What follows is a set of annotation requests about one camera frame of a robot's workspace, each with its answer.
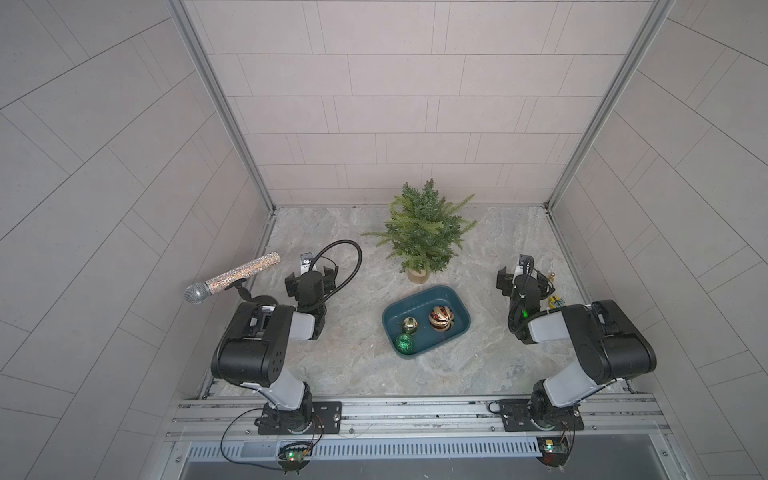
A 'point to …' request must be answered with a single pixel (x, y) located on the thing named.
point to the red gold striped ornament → (441, 318)
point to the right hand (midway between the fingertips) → (519, 266)
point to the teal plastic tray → (419, 306)
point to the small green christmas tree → (423, 231)
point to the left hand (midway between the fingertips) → (313, 265)
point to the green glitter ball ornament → (404, 344)
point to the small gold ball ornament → (410, 325)
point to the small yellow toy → (553, 299)
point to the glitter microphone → (201, 291)
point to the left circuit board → (294, 457)
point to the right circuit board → (553, 450)
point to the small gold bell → (551, 277)
